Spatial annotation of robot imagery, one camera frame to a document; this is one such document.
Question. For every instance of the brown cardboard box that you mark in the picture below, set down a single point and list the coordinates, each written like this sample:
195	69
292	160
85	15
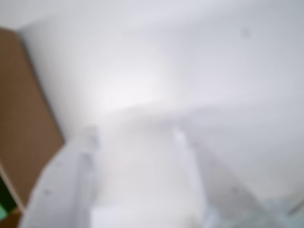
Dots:
23	114

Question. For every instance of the green cube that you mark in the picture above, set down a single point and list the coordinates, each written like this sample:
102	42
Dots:
6	202

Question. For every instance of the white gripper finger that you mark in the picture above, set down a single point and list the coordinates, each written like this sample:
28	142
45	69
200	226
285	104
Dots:
213	197
66	185

